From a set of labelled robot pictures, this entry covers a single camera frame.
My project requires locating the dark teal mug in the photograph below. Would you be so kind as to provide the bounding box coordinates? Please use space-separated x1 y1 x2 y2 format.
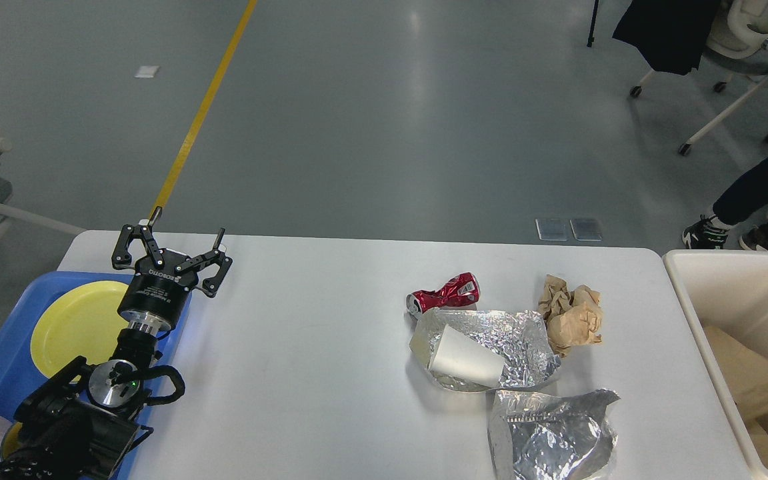
0 422 23 461

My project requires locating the left metal floor plate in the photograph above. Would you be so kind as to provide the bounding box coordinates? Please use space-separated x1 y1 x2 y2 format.
535 218 570 242

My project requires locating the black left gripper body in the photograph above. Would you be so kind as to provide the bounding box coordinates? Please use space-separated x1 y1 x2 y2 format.
117 249 198 332

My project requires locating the white office chair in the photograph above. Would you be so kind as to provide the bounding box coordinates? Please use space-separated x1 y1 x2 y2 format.
629 1 768 155

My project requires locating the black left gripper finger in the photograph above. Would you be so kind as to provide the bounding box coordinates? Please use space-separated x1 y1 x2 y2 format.
175 228 233 299
111 205 166 271

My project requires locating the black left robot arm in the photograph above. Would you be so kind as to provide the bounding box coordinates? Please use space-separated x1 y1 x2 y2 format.
0 207 233 479

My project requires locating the black jacket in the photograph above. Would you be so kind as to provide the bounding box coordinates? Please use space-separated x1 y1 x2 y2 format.
612 1 720 75

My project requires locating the silver foil bag front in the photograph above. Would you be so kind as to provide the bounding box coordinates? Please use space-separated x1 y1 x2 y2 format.
487 389 619 479

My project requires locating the crumpled brown paper ball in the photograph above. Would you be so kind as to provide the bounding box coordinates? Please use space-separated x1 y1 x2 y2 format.
537 275 603 358

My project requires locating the white paper cup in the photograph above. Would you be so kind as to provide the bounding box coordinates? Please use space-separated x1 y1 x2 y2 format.
429 325 507 388

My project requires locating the crushed red soda can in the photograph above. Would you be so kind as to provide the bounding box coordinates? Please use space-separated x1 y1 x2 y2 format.
405 271 481 316

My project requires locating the white plastic bin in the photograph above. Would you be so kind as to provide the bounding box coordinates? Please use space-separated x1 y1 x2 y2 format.
663 250 768 479

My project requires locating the yellow plastic plate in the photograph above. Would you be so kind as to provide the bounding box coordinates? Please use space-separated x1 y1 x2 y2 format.
30 281 128 379

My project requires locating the crumpled silver foil bag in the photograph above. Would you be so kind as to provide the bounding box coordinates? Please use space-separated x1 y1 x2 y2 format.
409 308 561 393

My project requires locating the metal floor plate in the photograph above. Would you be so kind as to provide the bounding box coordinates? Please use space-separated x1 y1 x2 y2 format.
535 218 570 242
569 218 603 242

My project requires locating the right metal floor plate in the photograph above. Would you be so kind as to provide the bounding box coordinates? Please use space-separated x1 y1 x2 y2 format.
569 218 603 242

